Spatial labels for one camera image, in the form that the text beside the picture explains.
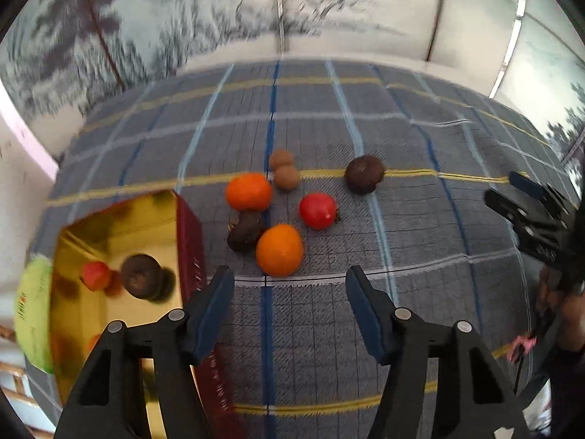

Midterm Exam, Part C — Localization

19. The light brown round fruit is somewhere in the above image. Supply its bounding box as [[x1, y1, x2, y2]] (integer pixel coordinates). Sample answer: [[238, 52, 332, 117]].
[[269, 149, 294, 171], [273, 165, 301, 191]]

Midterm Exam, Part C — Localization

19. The yellow green round object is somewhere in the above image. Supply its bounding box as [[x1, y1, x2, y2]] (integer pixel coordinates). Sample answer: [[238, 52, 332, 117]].
[[13, 256, 56, 373]]

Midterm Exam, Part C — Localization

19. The dark brown round fruit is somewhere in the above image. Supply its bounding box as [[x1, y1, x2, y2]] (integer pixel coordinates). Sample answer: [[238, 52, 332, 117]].
[[120, 253, 164, 301], [227, 211, 267, 253], [344, 155, 385, 195]]

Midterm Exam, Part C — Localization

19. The wooden rack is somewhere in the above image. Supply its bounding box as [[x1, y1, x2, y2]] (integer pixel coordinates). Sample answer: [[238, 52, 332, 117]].
[[0, 324, 60, 435]]

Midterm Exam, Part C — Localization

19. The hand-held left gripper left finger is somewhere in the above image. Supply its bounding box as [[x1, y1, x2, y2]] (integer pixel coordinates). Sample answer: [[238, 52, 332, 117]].
[[54, 265, 235, 439]]

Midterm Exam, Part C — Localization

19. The plaid bed sheet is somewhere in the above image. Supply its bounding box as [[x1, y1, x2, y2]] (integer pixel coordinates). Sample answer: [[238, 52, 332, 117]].
[[27, 59, 581, 439]]

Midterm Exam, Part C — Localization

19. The orange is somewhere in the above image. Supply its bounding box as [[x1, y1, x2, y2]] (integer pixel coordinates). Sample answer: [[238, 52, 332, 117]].
[[225, 172, 274, 213], [255, 224, 305, 278]]

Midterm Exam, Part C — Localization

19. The small pink object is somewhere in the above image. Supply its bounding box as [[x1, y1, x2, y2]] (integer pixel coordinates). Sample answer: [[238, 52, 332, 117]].
[[508, 335, 537, 363]]

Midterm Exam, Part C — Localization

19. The person's right forearm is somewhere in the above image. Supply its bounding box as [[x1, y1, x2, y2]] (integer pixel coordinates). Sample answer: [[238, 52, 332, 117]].
[[514, 343, 585, 435]]

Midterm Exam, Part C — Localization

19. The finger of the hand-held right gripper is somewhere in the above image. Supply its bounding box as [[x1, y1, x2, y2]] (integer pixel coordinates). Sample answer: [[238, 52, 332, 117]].
[[509, 171, 572, 218], [485, 190, 565, 266]]

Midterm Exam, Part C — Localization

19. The red tin box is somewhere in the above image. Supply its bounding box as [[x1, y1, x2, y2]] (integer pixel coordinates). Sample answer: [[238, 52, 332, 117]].
[[48, 190, 236, 439]]

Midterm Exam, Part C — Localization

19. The red tomato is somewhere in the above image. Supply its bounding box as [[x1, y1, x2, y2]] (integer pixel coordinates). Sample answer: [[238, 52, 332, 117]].
[[81, 261, 113, 292], [299, 192, 341, 230]]

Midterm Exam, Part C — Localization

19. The person's right hand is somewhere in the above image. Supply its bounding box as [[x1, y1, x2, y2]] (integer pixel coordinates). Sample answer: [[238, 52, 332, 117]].
[[536, 267, 585, 348]]

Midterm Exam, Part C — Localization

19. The ink landscape wall panel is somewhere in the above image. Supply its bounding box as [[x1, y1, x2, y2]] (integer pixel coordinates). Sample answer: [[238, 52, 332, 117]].
[[274, 0, 446, 62], [80, 0, 284, 90], [0, 0, 122, 124]]

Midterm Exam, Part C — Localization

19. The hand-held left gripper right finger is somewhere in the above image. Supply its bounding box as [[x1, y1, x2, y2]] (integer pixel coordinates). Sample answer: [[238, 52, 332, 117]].
[[346, 265, 533, 439]]

